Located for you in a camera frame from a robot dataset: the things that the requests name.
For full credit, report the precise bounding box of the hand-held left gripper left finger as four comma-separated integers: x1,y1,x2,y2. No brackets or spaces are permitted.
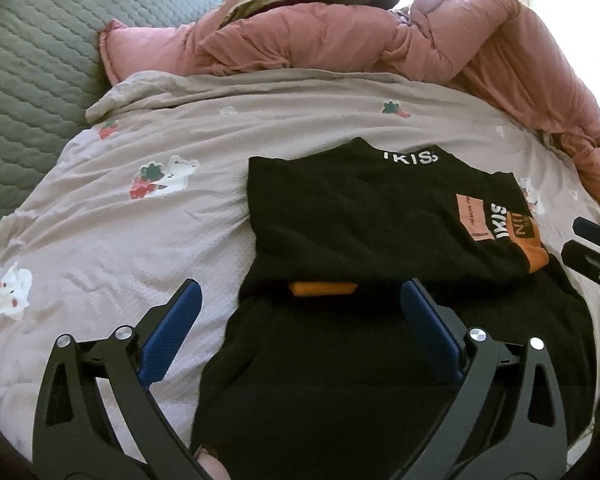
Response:
32,278,203,480

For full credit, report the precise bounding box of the person's left hand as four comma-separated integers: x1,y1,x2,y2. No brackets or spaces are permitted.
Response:
195,447,231,480

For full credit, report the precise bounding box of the black sweater with orange cuffs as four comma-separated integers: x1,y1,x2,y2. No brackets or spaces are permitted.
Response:
190,137,600,461

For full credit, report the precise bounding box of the pinkish printed bed sheet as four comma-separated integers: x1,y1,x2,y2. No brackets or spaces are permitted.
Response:
0,67,600,461

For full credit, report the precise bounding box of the grey quilted headboard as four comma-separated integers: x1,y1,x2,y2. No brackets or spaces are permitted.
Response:
0,0,231,261

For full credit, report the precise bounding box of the pink pillow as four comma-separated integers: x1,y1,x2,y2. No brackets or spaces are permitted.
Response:
97,17,216,86

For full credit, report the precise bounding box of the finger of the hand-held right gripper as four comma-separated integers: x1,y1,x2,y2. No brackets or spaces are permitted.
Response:
572,216,600,247
561,240,600,292

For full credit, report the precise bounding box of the pink quilt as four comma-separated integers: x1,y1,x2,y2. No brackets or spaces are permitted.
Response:
195,0,600,211

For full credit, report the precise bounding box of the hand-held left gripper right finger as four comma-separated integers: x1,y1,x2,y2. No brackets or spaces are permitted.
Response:
400,280,568,480

